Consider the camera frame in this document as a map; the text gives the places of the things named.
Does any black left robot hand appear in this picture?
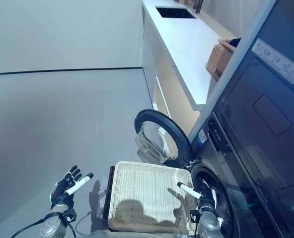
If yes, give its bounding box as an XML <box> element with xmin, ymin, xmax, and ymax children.
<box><xmin>49</xmin><ymin>165</ymin><xmax>94</xmax><ymax>212</ymax></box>

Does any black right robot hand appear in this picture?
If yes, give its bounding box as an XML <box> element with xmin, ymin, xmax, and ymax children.
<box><xmin>176</xmin><ymin>178</ymin><xmax>218</xmax><ymax>209</ymax></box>

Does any round glass washing machine door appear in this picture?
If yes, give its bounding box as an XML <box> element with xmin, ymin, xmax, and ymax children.
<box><xmin>134</xmin><ymin>109</ymin><xmax>194</xmax><ymax>169</ymax></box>

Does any dark grey washing machine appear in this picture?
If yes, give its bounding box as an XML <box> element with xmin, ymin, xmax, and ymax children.
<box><xmin>180</xmin><ymin>0</ymin><xmax>294</xmax><ymax>238</ymax></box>

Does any blue and white label sticker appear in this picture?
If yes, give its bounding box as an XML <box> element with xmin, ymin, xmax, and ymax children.
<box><xmin>197</xmin><ymin>128</ymin><xmax>207</xmax><ymax>146</ymax></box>

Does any cream wicker laundry basket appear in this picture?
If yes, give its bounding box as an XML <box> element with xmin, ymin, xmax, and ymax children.
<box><xmin>108</xmin><ymin>161</ymin><xmax>198</xmax><ymax>236</ymax></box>

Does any grey robot torso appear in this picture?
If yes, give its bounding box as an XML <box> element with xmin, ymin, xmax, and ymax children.
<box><xmin>89</xmin><ymin>229</ymin><xmax>197</xmax><ymax>238</ymax></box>

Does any brown wicker storage basket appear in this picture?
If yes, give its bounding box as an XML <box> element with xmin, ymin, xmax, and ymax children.
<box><xmin>206</xmin><ymin>38</ymin><xmax>242</xmax><ymax>82</ymax></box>

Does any white cabinet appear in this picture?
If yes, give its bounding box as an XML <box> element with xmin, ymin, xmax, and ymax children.
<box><xmin>141</xmin><ymin>0</ymin><xmax>242</xmax><ymax>119</ymax></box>

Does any white instruction label sticker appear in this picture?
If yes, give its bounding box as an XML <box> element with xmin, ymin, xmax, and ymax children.
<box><xmin>251</xmin><ymin>39</ymin><xmax>294</xmax><ymax>84</ymax></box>

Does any black rectangular sink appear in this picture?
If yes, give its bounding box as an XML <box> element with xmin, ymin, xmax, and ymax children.
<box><xmin>154</xmin><ymin>6</ymin><xmax>198</xmax><ymax>19</ymax></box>

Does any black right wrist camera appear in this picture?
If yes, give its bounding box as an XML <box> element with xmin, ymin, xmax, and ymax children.
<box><xmin>189</xmin><ymin>209</ymin><xmax>200</xmax><ymax>223</ymax></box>

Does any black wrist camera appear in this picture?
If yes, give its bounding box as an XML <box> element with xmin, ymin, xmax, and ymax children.
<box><xmin>62</xmin><ymin>208</ymin><xmax>77</xmax><ymax>224</ymax></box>
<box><xmin>189</xmin><ymin>209</ymin><xmax>200</xmax><ymax>223</ymax></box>

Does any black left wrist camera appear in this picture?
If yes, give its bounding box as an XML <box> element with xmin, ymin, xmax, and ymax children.
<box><xmin>62</xmin><ymin>208</ymin><xmax>77</xmax><ymax>224</ymax></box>

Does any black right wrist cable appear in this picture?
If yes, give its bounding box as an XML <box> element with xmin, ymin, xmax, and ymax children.
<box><xmin>193</xmin><ymin>215</ymin><xmax>200</xmax><ymax>238</ymax></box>

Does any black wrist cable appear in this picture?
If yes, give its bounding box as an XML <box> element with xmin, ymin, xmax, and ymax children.
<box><xmin>193</xmin><ymin>215</ymin><xmax>200</xmax><ymax>238</ymax></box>
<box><xmin>10</xmin><ymin>212</ymin><xmax>77</xmax><ymax>238</ymax></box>

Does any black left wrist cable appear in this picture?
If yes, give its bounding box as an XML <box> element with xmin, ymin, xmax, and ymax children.
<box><xmin>10</xmin><ymin>212</ymin><xmax>77</xmax><ymax>238</ymax></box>

